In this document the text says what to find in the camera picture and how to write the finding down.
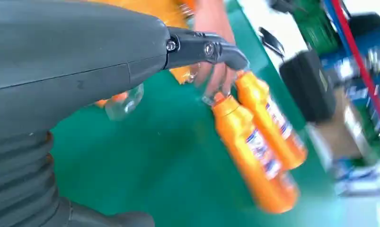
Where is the person's hand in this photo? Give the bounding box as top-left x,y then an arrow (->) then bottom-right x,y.
193,0 -> 238,98

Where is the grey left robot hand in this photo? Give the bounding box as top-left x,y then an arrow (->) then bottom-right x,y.
0,0 -> 250,227

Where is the orange drink bottle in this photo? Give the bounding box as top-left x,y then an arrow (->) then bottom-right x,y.
94,0 -> 200,122
235,70 -> 309,171
202,92 -> 300,215

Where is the green crate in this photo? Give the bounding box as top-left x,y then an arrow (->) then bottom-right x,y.
292,0 -> 341,55

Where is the black zip case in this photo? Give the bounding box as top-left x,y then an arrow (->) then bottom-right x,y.
279,50 -> 337,123

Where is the green table mat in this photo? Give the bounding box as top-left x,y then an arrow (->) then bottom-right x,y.
50,0 -> 379,227

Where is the blue storage bin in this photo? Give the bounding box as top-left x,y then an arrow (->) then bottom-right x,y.
319,12 -> 380,104

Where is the cardboard box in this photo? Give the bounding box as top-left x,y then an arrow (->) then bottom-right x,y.
306,87 -> 366,160

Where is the red hose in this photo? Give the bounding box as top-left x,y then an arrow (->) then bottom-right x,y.
330,0 -> 380,134

